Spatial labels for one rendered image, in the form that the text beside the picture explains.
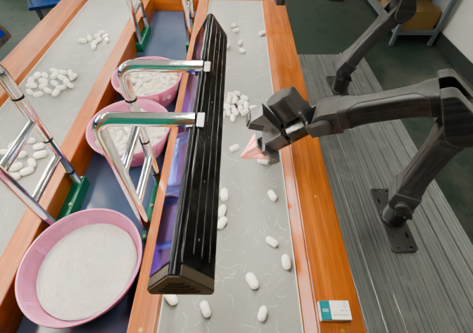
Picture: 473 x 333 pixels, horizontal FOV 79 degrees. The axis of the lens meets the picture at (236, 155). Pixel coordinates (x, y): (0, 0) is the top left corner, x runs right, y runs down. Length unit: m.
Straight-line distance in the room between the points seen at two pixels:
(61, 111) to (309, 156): 0.86
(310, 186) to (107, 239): 0.55
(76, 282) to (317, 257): 0.55
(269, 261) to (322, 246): 0.13
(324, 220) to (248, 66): 0.75
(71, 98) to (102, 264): 0.67
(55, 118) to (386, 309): 1.14
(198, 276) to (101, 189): 0.67
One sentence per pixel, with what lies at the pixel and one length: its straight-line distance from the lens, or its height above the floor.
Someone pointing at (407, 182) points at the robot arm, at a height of 0.87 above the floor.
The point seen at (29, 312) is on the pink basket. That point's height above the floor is 0.76.
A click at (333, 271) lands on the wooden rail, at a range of 0.73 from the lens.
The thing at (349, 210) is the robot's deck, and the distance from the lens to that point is 0.93.
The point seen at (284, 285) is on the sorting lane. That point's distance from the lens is 0.72.
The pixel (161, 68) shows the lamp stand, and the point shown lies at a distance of 0.58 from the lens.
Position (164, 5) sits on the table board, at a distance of 1.94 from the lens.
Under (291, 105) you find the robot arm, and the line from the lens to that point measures 0.67.
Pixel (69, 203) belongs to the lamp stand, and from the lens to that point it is 0.93.
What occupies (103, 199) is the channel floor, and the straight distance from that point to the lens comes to 0.96.
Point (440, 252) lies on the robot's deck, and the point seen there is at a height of 0.67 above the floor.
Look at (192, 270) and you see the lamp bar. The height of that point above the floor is 1.09.
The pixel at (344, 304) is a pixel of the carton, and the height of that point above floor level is 0.79.
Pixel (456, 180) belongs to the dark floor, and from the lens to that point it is 2.23.
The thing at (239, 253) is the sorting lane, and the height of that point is 0.74.
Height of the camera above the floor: 1.42
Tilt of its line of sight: 50 degrees down
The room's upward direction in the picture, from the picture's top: 1 degrees clockwise
